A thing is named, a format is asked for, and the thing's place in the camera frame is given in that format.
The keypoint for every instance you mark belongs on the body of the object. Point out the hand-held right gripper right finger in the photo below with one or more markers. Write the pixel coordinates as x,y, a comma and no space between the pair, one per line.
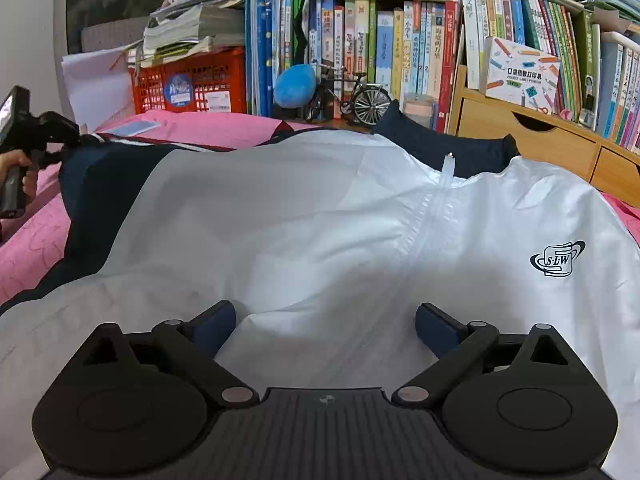
437,327

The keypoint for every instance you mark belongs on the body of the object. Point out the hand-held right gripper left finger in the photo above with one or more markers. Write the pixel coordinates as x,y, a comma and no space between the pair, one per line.
216,327

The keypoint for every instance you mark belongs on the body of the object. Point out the white and navy jacket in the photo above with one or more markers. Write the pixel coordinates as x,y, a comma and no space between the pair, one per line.
300,235

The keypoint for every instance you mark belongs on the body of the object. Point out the person's left hand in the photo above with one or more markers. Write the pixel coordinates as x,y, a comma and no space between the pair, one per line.
31,182

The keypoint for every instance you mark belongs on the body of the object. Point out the white paper sheets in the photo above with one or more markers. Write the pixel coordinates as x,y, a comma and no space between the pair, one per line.
95,90

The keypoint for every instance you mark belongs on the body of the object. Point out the blue booklet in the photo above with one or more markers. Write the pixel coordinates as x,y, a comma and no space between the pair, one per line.
132,128

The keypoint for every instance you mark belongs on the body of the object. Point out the pink bunny print towel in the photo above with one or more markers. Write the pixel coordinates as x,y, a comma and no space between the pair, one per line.
30,250

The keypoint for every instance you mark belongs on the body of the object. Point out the red plastic crate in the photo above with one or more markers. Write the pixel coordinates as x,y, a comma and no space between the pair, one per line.
200,85

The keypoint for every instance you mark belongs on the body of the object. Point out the stack of paper booklets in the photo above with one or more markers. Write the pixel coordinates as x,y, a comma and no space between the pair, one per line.
200,25

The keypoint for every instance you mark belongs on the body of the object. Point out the wooden drawer organiser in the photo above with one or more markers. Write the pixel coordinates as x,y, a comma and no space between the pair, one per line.
540,140

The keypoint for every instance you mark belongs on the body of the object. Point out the row of tall blue books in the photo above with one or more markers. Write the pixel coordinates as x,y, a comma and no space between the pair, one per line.
265,50

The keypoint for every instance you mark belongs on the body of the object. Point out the black model bicycle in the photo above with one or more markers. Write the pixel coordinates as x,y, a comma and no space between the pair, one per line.
370,102

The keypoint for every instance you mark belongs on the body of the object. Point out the blue plush ball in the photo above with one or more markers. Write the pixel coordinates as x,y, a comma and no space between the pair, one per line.
295,85

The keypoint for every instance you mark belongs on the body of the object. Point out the label printer box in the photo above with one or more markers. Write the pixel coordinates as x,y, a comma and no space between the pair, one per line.
520,75

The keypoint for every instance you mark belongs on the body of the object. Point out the row of colourful paperback books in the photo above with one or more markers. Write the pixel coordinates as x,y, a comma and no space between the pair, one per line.
385,45

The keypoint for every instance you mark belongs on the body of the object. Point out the row of pink blue books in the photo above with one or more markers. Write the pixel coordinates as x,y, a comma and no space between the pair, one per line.
620,90

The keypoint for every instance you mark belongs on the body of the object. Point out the row of green orange books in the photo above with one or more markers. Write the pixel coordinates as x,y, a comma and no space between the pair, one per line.
550,25

